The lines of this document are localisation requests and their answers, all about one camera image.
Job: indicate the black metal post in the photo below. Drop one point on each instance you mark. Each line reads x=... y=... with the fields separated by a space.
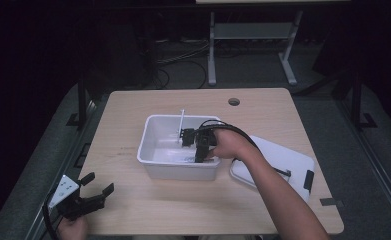
x=82 y=103
x=357 y=103

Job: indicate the white ointment tube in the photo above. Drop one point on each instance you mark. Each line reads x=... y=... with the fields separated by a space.
x=181 y=123

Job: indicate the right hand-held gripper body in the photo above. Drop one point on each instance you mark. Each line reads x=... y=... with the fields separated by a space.
x=203 y=140

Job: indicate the white box lid black latches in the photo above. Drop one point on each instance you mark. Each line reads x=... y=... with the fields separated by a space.
x=283 y=156

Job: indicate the person's left hand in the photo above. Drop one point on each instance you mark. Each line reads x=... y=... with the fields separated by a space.
x=73 y=230

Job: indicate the grey metal table frame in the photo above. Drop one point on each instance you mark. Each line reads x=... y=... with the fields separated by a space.
x=249 y=31

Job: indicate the person's right hand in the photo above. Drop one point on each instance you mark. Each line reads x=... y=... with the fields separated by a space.
x=233 y=145

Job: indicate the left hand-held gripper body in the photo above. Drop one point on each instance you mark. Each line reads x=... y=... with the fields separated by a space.
x=73 y=205

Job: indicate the white plastic storage box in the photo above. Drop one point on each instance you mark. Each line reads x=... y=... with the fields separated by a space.
x=159 y=146

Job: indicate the grey tape strip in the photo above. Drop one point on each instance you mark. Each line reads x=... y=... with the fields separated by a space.
x=331 y=202

